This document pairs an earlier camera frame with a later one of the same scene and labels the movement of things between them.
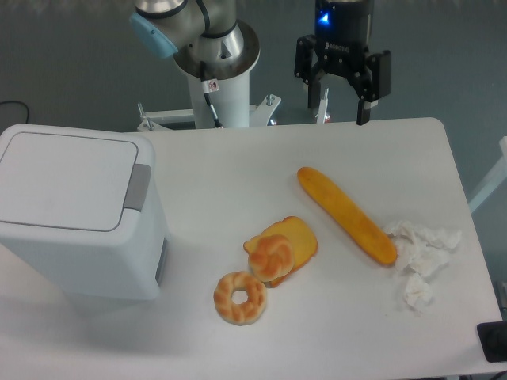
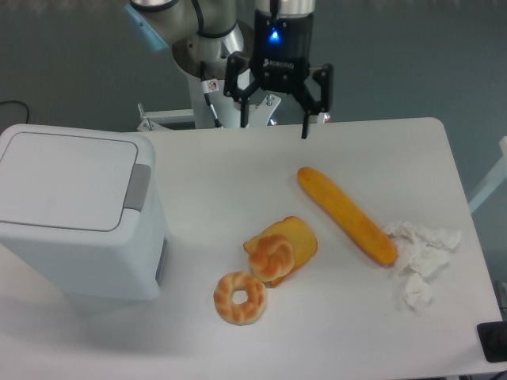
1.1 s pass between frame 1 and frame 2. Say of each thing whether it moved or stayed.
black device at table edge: stayed
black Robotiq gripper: moved
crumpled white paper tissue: stayed
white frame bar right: stayed
